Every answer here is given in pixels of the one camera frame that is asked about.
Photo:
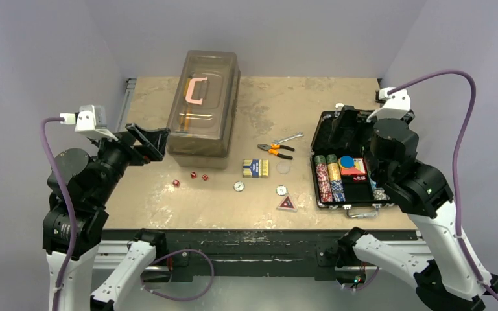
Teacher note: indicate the translucent brown storage box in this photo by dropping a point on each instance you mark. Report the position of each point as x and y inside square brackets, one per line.
[204, 109]

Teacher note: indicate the red green chip row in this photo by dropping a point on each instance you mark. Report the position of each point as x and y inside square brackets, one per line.
[322, 176]

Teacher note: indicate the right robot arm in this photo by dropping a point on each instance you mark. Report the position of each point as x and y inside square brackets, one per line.
[452, 279]

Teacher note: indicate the red triangle dealer marker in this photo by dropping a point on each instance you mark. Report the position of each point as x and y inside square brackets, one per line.
[287, 204]

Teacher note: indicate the white poker chip right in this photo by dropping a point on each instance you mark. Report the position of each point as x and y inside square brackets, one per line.
[281, 190]

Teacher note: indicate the red card deck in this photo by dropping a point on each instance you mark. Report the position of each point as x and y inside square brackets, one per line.
[358, 169]

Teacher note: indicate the black metal table frame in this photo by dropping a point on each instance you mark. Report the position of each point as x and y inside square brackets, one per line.
[255, 253]

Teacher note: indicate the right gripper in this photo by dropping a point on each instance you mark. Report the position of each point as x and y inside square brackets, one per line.
[348, 116]

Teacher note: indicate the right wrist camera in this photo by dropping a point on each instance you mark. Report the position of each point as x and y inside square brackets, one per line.
[394, 104]

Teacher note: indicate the clear round disc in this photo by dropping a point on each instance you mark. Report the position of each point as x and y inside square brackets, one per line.
[283, 167]

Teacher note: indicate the red dice in case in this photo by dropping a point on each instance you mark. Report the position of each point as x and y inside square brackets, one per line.
[360, 178]

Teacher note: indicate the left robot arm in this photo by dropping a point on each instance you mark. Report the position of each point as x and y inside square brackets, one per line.
[81, 185]

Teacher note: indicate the white poker chip left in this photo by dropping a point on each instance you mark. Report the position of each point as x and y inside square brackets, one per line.
[238, 186]

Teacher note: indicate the black poker case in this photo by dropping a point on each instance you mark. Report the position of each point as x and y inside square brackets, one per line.
[363, 199]

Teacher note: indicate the blue round button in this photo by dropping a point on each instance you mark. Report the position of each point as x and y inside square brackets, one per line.
[346, 162]

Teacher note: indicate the yellow green chip row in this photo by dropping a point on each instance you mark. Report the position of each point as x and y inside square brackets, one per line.
[335, 178]

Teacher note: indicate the orange black pliers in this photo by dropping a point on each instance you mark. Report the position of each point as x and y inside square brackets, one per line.
[274, 150]

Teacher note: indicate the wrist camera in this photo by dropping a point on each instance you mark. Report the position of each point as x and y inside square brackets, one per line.
[394, 104]
[91, 123]

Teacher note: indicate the yellow blue card deck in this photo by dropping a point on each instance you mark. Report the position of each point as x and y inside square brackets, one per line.
[255, 168]

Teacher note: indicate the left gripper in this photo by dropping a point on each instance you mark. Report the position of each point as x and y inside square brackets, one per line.
[156, 137]

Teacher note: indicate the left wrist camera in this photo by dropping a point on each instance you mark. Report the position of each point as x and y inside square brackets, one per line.
[91, 123]

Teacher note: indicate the white poker chip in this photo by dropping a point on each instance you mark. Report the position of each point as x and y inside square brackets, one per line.
[238, 186]
[281, 190]

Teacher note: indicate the silver wrench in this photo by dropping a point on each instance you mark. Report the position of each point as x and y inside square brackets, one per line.
[285, 139]

